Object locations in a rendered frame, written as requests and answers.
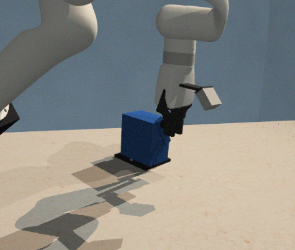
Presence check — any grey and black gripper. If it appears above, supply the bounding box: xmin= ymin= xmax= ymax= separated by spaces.
xmin=155 ymin=63 xmax=194 ymax=137

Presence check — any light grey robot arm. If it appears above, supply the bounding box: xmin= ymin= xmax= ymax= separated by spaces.
xmin=0 ymin=0 xmax=229 ymax=121

